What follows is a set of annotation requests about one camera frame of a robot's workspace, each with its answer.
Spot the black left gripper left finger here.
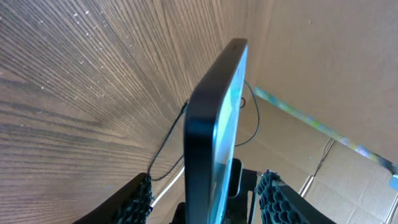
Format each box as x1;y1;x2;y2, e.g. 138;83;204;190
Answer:
76;173;153;224

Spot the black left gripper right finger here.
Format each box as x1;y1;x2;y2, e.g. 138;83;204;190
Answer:
257;170;335;224

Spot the Samsung Galaxy smartphone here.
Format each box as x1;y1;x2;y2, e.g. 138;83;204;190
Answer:
183;38;248;224

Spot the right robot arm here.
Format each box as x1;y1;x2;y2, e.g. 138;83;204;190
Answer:
170;158;258;224

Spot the white power strip cord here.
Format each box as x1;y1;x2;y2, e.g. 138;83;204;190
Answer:
150;166;185;208

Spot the cardboard wall panel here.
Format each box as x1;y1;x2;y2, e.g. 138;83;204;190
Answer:
231;1;397;223

